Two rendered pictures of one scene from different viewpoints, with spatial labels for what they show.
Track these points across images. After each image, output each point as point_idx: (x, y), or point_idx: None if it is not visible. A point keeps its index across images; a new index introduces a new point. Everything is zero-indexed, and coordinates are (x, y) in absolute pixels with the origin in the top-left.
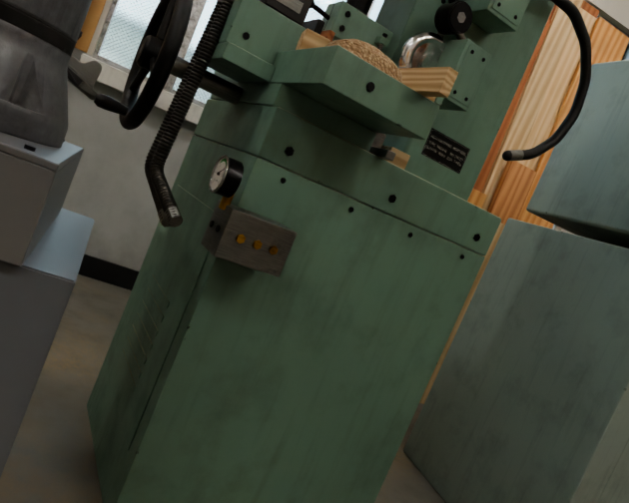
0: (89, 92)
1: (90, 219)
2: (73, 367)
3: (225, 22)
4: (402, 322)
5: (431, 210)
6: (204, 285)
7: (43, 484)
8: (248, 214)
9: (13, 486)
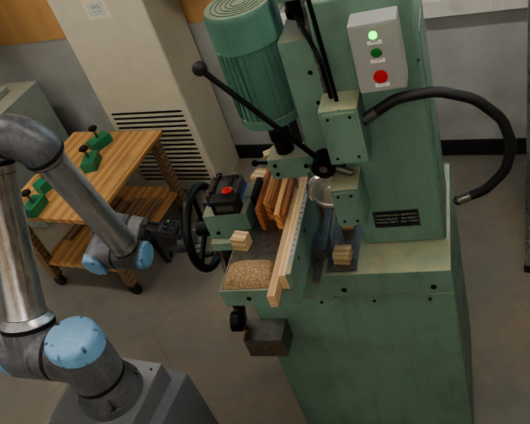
0: (195, 249)
1: (184, 374)
2: None
3: None
4: (410, 338)
5: (379, 285)
6: None
7: (286, 398)
8: (251, 339)
9: (272, 400)
